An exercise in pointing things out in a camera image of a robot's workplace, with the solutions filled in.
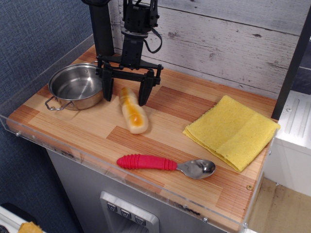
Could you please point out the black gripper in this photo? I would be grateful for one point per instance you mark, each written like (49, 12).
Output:
(129, 66)

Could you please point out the toy bread loaf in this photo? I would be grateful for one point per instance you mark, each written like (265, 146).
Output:
(135, 116)

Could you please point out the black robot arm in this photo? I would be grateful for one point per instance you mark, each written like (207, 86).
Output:
(139, 19)

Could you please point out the yellow folded cloth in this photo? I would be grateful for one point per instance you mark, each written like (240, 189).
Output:
(232, 132)

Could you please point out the small steel pot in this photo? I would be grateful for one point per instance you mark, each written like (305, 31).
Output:
(75, 87)

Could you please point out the clear acrylic table guard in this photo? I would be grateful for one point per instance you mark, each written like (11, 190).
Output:
(84, 145)

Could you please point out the grey toy fridge cabinet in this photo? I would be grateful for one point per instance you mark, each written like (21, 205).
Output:
(109, 203)

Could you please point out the orange yellow object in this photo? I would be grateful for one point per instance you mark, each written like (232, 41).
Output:
(29, 227)

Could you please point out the white shelf unit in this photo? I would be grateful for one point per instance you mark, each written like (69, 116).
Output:
(289, 159)

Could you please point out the black left frame post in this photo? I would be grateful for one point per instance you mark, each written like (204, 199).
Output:
(101, 26)

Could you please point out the black frame post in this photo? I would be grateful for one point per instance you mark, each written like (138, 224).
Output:
(293, 67)
(101, 26)

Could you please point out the red handled metal spoon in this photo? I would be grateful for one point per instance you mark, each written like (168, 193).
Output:
(195, 169)

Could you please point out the black right frame post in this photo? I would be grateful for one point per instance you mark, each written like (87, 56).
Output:
(293, 67)

